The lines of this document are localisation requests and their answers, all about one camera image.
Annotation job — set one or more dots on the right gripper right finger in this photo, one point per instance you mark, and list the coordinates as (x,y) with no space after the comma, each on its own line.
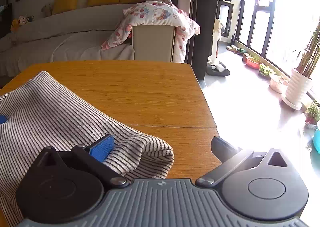
(233,160)

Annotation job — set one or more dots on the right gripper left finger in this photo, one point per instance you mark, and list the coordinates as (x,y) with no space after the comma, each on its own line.
(81,167)

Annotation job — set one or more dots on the striped knit garment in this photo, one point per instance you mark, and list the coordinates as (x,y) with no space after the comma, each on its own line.
(42,112)

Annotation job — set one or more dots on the pink plant pot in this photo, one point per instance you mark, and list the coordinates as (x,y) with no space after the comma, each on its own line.
(278,83)

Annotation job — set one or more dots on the teal plastic basin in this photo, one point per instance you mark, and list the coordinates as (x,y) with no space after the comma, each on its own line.
(316,138)

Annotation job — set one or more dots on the small red flower pot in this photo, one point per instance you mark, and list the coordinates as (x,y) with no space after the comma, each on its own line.
(312,114)

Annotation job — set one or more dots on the green plant tray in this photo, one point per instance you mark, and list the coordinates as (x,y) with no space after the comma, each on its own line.
(265,71)

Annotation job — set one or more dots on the red plant bowl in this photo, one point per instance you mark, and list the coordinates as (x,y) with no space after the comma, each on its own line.
(253,63)

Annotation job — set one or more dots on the white ribbed plant pot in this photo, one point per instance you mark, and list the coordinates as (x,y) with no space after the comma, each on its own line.
(296,90)

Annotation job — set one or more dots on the tall palm plant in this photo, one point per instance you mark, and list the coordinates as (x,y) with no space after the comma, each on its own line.
(310,56)

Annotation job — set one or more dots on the grey covered sofa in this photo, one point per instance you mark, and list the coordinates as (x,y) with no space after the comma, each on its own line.
(78,35)

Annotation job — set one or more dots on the beige plush bear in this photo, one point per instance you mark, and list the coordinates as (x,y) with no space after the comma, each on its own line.
(47,10)

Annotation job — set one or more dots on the yellow plush toy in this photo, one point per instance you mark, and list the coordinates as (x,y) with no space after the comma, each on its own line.
(22,20)

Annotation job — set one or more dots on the yellow cushion nearest toys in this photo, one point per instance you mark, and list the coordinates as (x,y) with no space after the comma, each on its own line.
(61,6)

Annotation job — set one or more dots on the floral pink blanket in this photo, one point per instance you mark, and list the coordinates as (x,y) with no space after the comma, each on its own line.
(156,12)

